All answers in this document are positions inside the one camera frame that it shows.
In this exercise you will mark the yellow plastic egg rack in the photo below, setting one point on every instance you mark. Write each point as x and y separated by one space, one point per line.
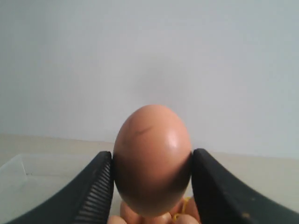
179 208

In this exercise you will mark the brown egg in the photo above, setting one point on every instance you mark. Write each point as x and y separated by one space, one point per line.
191 209
186 219
129 215
152 160
116 220

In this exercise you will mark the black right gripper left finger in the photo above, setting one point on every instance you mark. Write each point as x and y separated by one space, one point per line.
86 199

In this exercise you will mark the clear plastic tray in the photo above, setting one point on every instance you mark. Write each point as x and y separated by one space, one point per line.
27 180

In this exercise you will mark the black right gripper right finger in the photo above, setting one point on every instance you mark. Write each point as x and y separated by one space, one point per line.
222 198

